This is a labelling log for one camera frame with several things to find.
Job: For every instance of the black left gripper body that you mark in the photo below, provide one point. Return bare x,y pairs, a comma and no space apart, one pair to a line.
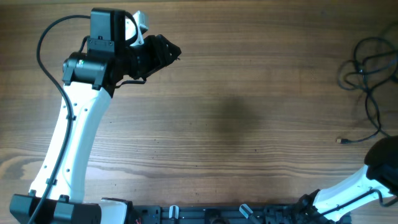
141,60

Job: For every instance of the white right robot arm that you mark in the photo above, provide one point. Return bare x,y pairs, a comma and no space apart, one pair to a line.
376,180

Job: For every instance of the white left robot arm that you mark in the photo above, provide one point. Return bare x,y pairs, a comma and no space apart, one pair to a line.
118,51

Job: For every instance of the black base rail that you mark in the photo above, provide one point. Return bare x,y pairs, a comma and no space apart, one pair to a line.
230,214

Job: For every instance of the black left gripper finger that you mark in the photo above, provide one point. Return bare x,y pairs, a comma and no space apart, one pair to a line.
152,68
169,51

